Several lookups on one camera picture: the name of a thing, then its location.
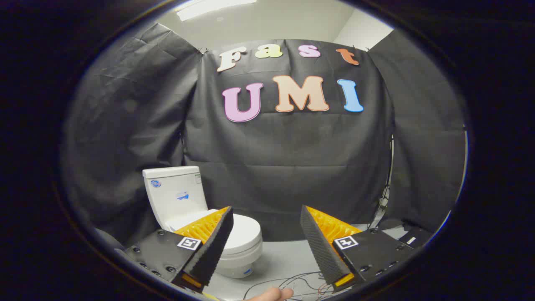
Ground black backdrop cloth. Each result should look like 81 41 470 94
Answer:
63 23 466 247

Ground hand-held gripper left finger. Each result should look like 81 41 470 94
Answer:
123 206 234 293

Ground tangle of floor cables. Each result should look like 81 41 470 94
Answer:
242 271 337 301

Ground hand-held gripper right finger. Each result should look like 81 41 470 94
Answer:
300 205 418 292

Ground white toilet lid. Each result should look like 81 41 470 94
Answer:
166 209 262 256

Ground white toilet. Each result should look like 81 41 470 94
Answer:
142 166 264 279

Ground black box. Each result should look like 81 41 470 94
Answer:
397 227 433 249

